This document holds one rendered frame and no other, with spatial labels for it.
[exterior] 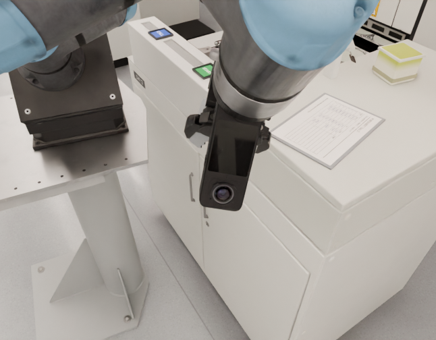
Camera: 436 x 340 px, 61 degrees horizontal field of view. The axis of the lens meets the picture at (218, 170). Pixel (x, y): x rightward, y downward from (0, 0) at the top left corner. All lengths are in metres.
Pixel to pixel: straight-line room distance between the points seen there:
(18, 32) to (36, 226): 1.79
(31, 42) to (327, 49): 0.16
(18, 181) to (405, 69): 0.92
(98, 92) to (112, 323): 0.94
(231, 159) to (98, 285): 1.37
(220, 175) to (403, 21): 0.96
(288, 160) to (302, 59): 0.49
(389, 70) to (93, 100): 0.70
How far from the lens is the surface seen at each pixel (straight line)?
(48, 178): 0.94
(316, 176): 0.67
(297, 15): 0.20
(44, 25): 0.24
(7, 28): 0.23
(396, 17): 1.26
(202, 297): 1.60
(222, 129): 0.35
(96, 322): 1.61
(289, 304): 0.99
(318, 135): 0.76
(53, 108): 0.97
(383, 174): 0.72
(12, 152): 1.05
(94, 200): 1.17
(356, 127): 0.80
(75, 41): 0.81
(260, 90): 0.27
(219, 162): 0.36
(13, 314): 1.77
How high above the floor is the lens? 1.42
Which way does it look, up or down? 44 degrees down
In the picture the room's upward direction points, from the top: straight up
